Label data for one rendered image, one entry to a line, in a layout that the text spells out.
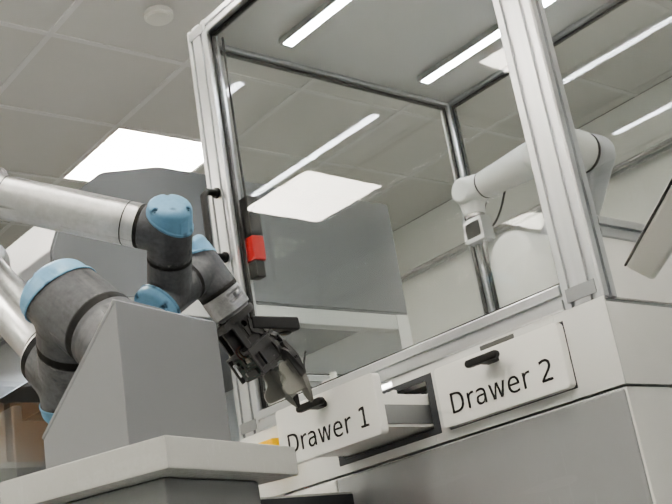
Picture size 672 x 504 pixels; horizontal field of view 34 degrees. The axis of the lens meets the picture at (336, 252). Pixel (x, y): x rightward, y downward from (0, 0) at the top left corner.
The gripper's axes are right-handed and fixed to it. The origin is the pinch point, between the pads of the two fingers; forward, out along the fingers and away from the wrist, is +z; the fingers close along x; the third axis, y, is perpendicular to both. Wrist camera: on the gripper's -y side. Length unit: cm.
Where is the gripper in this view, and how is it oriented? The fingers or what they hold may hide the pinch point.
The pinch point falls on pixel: (303, 396)
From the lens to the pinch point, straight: 202.8
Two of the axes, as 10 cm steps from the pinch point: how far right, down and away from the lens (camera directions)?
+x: 6.3, -3.5, -6.9
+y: -5.3, 4.6, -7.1
